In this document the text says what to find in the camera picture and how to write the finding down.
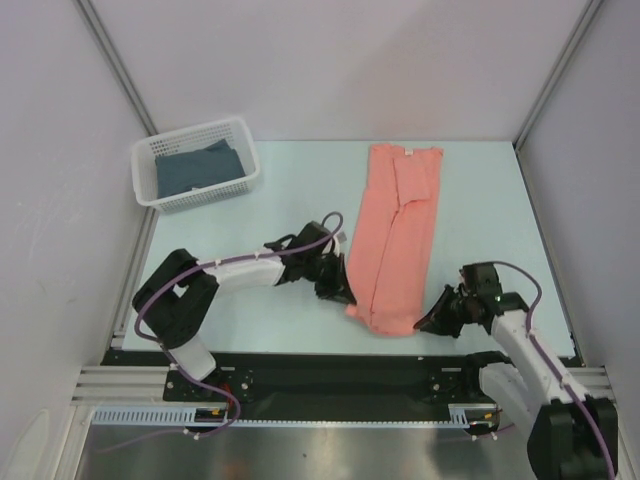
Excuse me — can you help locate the white plastic basket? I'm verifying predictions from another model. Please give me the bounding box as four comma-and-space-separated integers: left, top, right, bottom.
131, 117, 261, 213

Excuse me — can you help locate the aluminium frame rail front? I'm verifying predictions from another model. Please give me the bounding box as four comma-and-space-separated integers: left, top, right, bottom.
71, 366, 169, 406

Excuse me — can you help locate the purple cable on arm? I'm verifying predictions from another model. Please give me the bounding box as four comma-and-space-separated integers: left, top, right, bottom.
135, 212, 346, 441
469, 259, 617, 480

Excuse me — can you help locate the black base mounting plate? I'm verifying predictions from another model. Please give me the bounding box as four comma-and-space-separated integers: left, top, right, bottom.
101, 349, 589, 422

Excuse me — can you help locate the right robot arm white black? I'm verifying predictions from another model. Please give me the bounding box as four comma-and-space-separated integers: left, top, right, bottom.
415, 285, 618, 479

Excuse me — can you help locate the blue grey t shirt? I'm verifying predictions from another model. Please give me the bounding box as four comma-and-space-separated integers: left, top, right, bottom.
155, 139, 245, 198

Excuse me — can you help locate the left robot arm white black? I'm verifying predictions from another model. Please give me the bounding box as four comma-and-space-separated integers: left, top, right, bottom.
132, 221, 356, 400

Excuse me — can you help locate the right corner aluminium post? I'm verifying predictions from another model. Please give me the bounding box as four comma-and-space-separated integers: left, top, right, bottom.
512, 0, 606, 153

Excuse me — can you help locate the corner aluminium post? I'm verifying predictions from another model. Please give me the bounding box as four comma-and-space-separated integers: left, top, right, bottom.
512, 0, 606, 153
72, 0, 158, 136

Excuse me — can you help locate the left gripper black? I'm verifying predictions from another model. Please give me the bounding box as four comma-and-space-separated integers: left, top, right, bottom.
301, 252, 355, 306

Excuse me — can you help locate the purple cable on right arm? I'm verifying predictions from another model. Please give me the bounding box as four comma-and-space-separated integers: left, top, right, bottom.
469, 259, 617, 480

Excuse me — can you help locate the salmon pink t shirt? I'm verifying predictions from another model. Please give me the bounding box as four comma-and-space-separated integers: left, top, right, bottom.
346, 144, 444, 337

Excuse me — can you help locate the white slotted cable duct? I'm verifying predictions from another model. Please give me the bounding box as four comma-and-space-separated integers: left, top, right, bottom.
92, 406, 228, 427

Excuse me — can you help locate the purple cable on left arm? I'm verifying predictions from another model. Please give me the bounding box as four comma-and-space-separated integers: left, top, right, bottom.
135, 212, 346, 441

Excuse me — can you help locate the left corner aluminium post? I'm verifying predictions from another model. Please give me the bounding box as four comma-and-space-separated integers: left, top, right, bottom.
72, 0, 158, 136

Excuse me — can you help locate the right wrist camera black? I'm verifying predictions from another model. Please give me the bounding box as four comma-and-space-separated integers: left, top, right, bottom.
461, 262, 503, 298

